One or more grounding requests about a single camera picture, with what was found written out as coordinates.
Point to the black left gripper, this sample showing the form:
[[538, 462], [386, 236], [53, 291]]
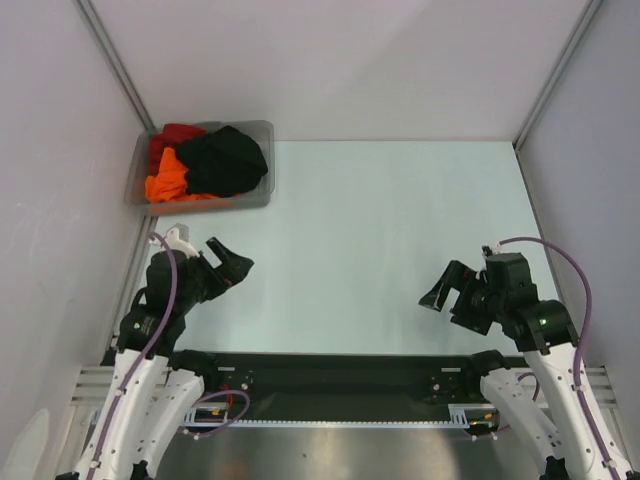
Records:
[[232, 269]]

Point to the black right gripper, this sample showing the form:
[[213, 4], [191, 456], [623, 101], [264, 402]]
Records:
[[465, 304]]

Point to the clear plastic bin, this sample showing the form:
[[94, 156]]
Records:
[[260, 131]]

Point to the dark red t-shirt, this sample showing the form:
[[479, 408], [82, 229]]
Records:
[[172, 135]]

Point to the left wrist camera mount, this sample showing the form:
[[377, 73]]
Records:
[[177, 238]]

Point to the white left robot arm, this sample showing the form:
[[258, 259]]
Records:
[[153, 386]]

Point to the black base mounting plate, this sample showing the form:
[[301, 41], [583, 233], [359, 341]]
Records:
[[340, 388]]

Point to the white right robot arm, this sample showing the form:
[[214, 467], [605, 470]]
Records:
[[568, 440]]

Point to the white slotted cable duct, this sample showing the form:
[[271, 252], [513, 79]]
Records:
[[459, 417]]

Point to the orange t-shirt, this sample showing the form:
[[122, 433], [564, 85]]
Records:
[[192, 178]]

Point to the black t-shirt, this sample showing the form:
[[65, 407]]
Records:
[[228, 146]]

